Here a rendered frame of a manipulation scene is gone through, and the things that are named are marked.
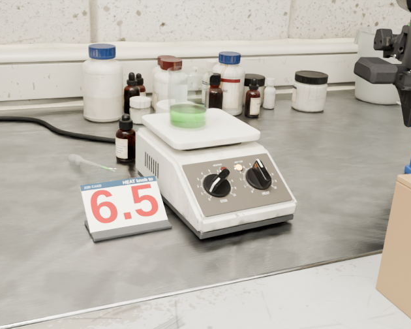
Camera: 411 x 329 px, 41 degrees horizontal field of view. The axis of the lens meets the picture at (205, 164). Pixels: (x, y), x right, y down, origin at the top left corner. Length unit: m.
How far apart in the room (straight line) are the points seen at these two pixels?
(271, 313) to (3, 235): 0.30
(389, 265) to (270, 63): 0.75
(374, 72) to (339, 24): 0.57
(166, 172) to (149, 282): 0.17
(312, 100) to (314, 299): 0.64
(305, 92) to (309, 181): 0.36
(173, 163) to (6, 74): 0.51
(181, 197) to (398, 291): 0.25
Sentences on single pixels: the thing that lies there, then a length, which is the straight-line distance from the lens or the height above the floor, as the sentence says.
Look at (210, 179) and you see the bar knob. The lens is 0.61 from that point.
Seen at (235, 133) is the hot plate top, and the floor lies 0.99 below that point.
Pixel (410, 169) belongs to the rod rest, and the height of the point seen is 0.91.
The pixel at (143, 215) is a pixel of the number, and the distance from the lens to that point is 0.63.
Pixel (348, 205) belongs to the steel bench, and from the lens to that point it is 0.72.
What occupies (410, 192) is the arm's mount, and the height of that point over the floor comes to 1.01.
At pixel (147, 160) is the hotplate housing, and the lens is 0.70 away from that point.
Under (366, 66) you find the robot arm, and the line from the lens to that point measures 0.80.
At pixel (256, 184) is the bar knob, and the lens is 0.63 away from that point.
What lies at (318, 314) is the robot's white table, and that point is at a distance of 0.51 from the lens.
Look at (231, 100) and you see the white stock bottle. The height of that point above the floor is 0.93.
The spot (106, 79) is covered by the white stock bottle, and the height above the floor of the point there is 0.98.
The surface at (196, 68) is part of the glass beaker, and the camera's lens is 0.69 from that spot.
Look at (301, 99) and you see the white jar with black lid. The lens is 1.11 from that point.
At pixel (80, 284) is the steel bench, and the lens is 0.53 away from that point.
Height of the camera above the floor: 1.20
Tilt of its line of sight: 22 degrees down
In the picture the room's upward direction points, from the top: 3 degrees clockwise
